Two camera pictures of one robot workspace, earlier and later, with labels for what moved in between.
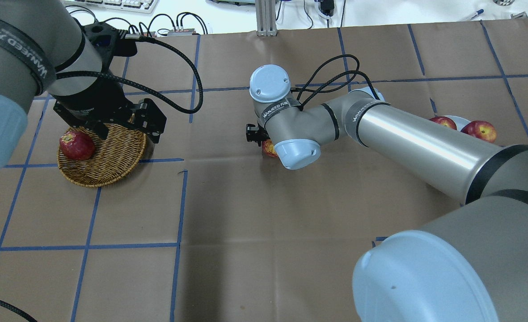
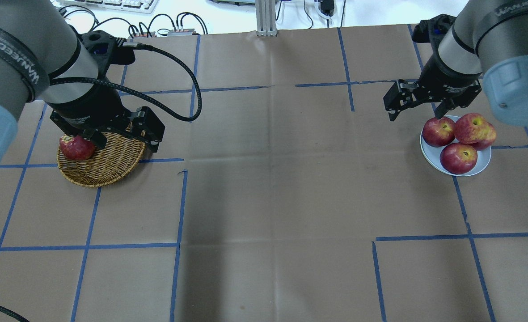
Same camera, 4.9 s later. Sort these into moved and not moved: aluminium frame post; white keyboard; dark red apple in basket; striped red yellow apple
Moved: striped red yellow apple
Not moved: white keyboard; aluminium frame post; dark red apple in basket
